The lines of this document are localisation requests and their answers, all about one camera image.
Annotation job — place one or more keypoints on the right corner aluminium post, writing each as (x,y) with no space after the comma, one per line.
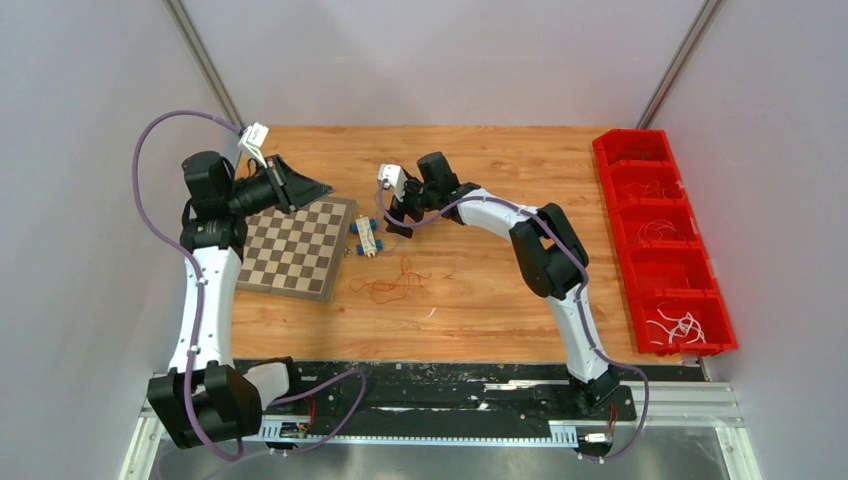
(685,51)

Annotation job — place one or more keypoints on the left corner aluminium post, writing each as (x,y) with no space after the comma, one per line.
(193,40)

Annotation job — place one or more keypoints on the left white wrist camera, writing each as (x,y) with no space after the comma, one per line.
(251,141)

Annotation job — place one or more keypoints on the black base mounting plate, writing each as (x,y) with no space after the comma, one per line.
(419,401)

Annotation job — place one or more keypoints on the aluminium frame rail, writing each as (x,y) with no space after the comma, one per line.
(690,428)

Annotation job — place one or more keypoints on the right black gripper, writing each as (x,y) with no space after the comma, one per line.
(403,207)

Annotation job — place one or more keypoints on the corner aluminium post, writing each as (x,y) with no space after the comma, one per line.
(193,40)
(685,51)

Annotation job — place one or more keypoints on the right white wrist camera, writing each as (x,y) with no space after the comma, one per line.
(393,177)

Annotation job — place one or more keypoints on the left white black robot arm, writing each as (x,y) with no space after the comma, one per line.
(202,399)

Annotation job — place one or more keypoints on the white blue toy car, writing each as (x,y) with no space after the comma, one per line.
(365,228)

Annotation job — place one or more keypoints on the folding wooden chessboard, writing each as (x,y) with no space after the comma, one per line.
(297,255)

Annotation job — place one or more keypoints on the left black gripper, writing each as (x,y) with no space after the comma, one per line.
(291,190)

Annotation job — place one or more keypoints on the red plastic bin row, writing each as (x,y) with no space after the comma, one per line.
(675,303)

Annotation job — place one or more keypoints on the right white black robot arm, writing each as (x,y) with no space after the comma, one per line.
(551,258)

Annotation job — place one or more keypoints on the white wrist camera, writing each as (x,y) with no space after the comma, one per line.
(251,141)
(393,177)

